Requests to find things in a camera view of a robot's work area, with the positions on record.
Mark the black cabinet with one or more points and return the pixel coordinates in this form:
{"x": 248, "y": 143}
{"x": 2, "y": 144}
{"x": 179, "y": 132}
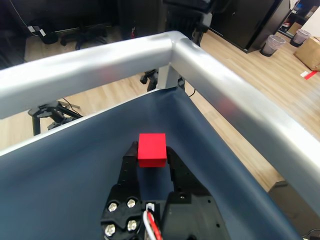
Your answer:
{"x": 245, "y": 22}

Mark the red cube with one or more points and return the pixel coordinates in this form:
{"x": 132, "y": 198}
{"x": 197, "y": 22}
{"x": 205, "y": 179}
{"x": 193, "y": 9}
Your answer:
{"x": 152, "y": 150}

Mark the mesh waste bin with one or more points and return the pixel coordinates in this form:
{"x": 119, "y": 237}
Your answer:
{"x": 300, "y": 37}
{"x": 272, "y": 45}

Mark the red floor tape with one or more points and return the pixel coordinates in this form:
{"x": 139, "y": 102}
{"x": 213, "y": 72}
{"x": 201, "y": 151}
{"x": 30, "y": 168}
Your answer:
{"x": 310, "y": 74}

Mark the black office chair base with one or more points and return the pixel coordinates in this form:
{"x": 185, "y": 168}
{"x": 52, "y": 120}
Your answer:
{"x": 85, "y": 35}

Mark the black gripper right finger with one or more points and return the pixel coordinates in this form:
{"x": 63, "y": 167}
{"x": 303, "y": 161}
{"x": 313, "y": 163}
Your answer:
{"x": 190, "y": 182}

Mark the dark blue mat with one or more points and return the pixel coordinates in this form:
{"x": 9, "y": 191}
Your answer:
{"x": 62, "y": 175}

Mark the black stand base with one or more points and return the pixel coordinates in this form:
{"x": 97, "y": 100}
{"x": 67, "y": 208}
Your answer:
{"x": 50, "y": 112}

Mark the cardboard box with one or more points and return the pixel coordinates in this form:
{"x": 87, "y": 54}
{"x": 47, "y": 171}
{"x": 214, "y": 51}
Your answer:
{"x": 308, "y": 53}

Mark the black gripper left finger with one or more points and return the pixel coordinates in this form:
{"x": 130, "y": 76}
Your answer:
{"x": 127, "y": 180}

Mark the silver rail frame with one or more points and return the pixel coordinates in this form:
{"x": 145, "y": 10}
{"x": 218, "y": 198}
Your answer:
{"x": 100, "y": 65}

